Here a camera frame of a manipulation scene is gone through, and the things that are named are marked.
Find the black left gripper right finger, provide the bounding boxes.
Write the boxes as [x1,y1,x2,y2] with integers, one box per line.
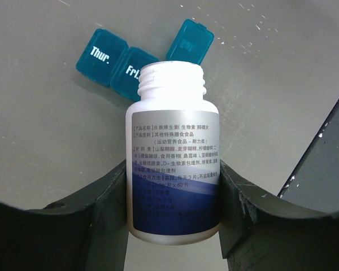
[219,162,339,270]

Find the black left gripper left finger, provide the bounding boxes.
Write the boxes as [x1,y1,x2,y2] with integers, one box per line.
[0,163,129,270]

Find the teal pill organizer box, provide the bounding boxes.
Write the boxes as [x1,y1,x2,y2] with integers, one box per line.
[76,19,214,102]

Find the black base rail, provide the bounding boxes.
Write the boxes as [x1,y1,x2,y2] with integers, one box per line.
[278,99,339,213]

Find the white pill bottle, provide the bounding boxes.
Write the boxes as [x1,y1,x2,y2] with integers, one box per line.
[125,61,220,245]

